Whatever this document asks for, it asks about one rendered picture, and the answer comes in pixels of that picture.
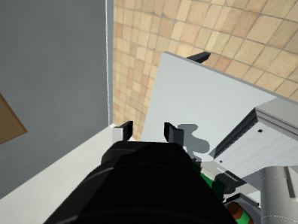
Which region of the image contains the dark green crate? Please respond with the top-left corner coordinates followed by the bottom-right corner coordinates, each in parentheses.
top-left (193, 162), bottom-right (225, 203)

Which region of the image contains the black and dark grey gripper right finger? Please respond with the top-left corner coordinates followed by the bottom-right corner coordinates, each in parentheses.
top-left (164, 123), bottom-right (184, 147)

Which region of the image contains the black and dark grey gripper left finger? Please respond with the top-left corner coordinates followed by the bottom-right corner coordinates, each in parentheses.
top-left (112, 121), bottom-right (133, 145)

